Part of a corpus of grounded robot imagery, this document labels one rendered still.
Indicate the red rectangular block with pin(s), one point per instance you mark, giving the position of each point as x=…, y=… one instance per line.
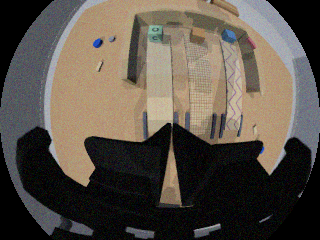
x=250, y=42

